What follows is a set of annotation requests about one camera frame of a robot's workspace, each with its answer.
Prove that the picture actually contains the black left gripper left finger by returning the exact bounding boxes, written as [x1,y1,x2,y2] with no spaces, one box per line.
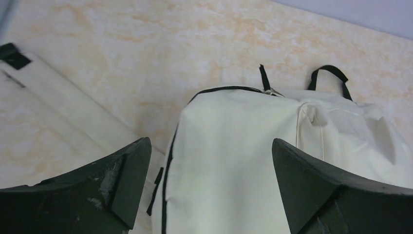
[0,137,151,234]

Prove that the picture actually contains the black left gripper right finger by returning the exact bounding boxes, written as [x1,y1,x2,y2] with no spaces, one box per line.
[272,138,413,234]

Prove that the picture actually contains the cream canvas backpack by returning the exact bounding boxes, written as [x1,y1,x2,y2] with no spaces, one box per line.
[0,43,413,234]

